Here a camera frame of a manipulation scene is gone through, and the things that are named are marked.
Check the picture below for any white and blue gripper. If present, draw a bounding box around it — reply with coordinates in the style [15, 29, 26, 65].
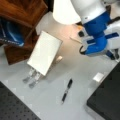
[78, 12, 120, 60]

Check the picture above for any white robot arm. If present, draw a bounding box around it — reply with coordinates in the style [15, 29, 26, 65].
[53, 0, 120, 60]

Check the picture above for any white spiral notebook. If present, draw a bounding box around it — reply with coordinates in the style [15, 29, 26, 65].
[27, 31, 62, 75]

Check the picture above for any black pen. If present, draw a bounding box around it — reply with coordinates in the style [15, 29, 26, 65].
[61, 79, 73, 104]

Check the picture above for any black and silver drawer box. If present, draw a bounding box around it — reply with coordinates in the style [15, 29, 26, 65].
[87, 62, 120, 120]

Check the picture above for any brown wooden shelf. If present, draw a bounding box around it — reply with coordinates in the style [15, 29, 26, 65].
[0, 0, 48, 65]

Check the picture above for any metal binder clip stand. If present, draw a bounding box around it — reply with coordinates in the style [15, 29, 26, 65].
[23, 68, 41, 88]

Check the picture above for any blue book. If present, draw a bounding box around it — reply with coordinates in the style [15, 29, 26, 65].
[0, 18, 24, 46]

